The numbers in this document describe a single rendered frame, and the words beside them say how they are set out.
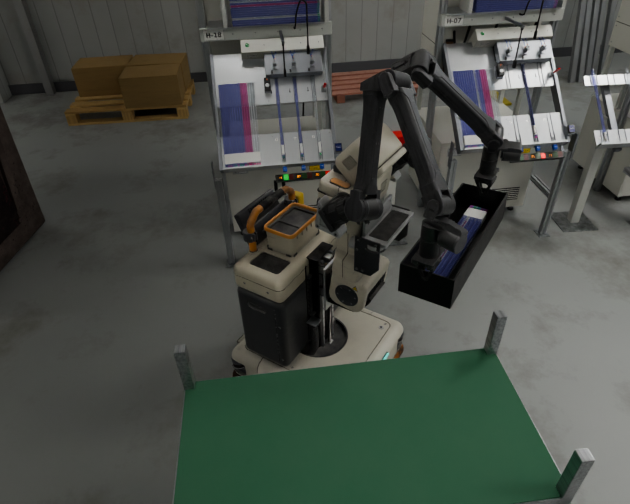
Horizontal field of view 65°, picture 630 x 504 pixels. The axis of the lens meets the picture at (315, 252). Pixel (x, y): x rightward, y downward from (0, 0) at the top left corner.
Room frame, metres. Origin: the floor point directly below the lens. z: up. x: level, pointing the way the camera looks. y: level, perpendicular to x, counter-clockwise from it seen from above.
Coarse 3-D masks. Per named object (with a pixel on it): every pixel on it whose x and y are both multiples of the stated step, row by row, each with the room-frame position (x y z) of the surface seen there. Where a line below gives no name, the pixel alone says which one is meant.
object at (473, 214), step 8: (472, 208) 1.57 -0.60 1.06; (480, 208) 1.57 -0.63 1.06; (464, 216) 1.52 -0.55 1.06; (472, 216) 1.52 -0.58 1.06; (480, 216) 1.51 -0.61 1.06; (464, 224) 1.47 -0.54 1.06; (472, 224) 1.46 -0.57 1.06; (480, 224) 1.48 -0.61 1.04; (472, 232) 1.41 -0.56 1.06; (464, 248) 1.33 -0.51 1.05; (440, 256) 1.28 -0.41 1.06; (448, 256) 1.28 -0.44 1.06; (456, 256) 1.28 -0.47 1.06; (440, 264) 1.24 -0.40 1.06; (448, 264) 1.24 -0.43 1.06; (456, 264) 1.27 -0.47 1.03; (440, 272) 1.20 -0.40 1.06; (448, 272) 1.20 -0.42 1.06
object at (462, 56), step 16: (448, 48) 3.24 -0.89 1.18; (464, 48) 3.25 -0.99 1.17; (480, 48) 3.25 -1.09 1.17; (464, 64) 3.17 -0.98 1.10; (480, 64) 3.17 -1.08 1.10; (496, 64) 3.18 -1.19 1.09; (512, 64) 3.18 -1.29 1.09; (528, 64) 3.19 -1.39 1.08; (544, 64) 3.19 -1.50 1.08; (496, 80) 3.10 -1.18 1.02; (512, 80) 3.10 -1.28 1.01; (528, 80) 3.11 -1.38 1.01; (544, 80) 3.11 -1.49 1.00
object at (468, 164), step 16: (448, 112) 3.59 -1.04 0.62; (512, 112) 3.55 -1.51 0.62; (448, 128) 3.30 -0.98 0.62; (432, 144) 3.22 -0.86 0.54; (448, 144) 3.06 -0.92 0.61; (464, 160) 3.08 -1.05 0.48; (480, 160) 3.09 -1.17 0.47; (416, 176) 3.48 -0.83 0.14; (464, 176) 3.08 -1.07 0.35; (512, 176) 3.11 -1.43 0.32; (528, 176) 3.13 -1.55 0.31; (512, 192) 3.12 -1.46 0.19; (512, 208) 3.17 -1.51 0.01
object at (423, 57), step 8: (408, 56) 1.59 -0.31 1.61; (416, 56) 1.56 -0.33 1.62; (424, 56) 1.56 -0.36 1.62; (392, 64) 1.63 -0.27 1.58; (400, 64) 1.59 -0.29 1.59; (408, 64) 1.55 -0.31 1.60; (416, 64) 1.53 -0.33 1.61; (424, 64) 1.53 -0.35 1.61; (408, 72) 1.54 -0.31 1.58; (416, 104) 1.62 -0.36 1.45; (408, 160) 1.65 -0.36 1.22
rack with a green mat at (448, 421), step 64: (192, 384) 0.87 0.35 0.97; (256, 384) 0.88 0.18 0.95; (320, 384) 0.87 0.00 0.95; (384, 384) 0.86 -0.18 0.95; (448, 384) 0.85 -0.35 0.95; (512, 384) 0.85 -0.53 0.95; (192, 448) 0.69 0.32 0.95; (256, 448) 0.68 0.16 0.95; (320, 448) 0.68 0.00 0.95; (384, 448) 0.67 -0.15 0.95; (448, 448) 0.66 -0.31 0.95; (512, 448) 0.66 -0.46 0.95
